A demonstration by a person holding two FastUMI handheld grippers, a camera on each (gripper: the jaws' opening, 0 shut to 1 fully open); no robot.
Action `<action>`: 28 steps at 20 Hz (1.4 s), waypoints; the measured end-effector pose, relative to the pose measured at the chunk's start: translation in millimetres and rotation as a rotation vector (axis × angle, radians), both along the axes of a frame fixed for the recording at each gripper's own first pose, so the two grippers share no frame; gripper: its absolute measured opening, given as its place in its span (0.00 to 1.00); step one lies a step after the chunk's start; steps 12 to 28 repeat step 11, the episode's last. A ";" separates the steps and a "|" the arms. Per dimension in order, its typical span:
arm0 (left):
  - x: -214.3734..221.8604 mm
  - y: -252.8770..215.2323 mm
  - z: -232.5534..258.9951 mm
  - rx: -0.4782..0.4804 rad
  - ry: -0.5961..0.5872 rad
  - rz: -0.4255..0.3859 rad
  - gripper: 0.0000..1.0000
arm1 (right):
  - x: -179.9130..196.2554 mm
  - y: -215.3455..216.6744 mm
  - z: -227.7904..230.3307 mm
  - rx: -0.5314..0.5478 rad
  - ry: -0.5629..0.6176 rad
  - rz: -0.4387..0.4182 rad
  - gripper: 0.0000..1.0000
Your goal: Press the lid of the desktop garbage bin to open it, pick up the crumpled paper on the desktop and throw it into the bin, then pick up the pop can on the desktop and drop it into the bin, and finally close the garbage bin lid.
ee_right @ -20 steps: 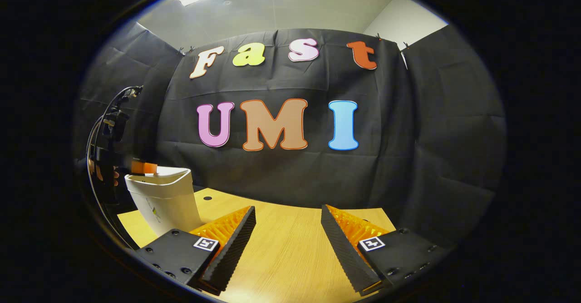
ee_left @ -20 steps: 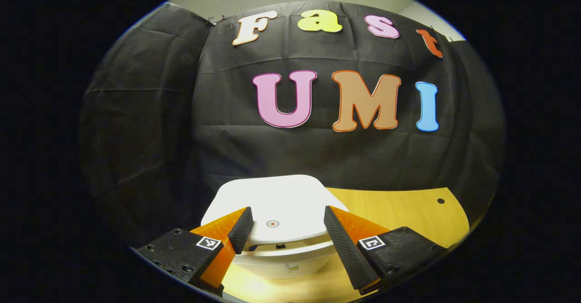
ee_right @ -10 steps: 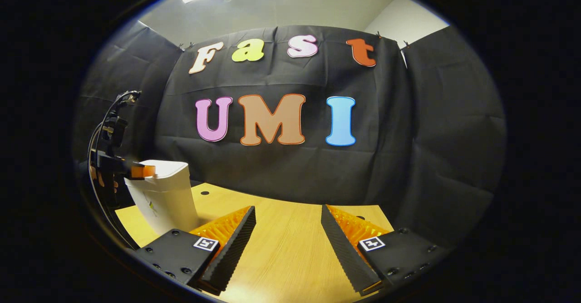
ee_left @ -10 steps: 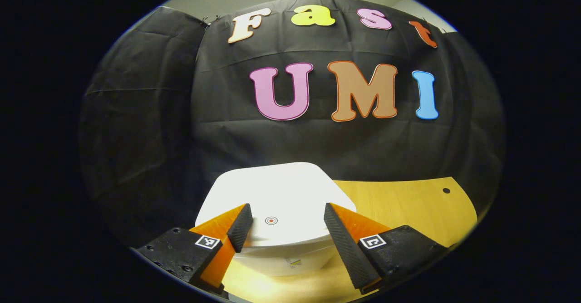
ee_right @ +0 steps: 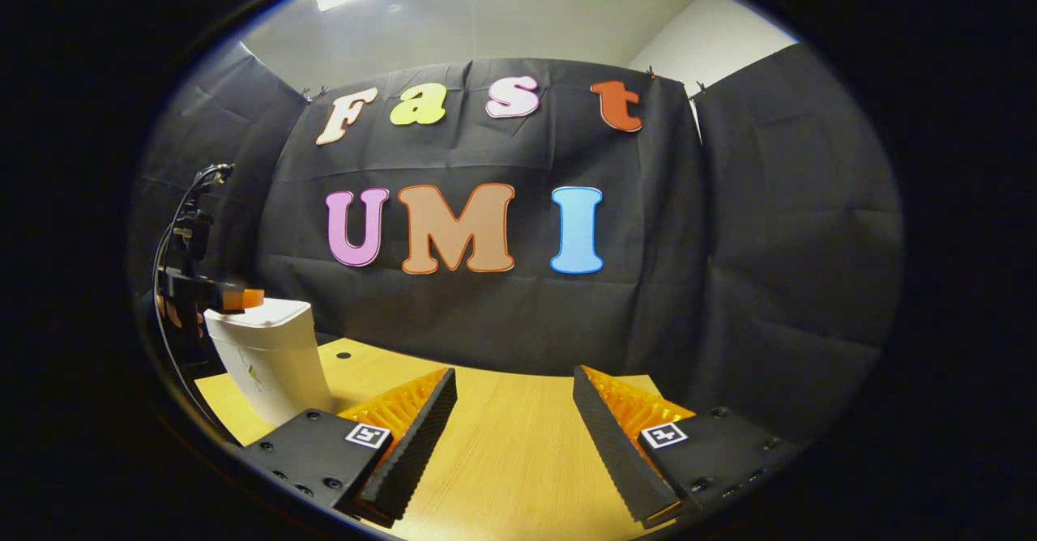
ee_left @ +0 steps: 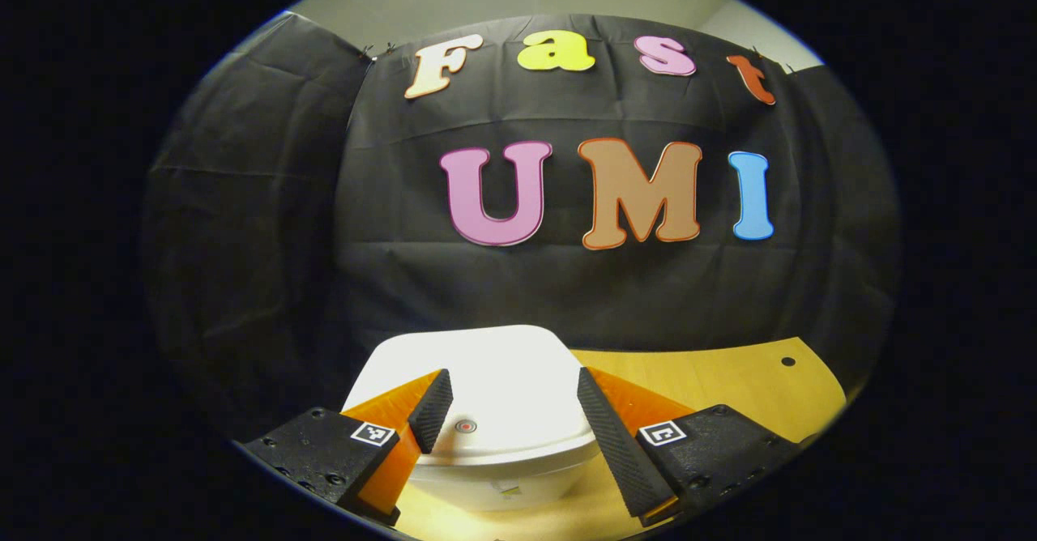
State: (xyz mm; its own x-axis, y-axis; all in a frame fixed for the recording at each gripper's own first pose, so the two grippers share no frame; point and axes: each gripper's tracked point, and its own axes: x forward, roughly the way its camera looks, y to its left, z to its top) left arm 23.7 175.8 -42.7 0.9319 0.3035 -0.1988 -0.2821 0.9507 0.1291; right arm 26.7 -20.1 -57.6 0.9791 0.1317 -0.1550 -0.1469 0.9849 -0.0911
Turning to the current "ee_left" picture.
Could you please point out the white desktop garbage bin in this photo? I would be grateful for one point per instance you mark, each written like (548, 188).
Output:
(502, 379)

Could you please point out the black backdrop cloth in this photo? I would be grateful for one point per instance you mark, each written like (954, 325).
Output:
(502, 290)

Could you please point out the wooden desktop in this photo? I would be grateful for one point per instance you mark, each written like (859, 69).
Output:
(713, 387)

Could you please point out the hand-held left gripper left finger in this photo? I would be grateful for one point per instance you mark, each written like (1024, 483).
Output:
(432, 411)

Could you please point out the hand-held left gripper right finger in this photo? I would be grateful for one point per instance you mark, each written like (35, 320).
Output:
(603, 436)

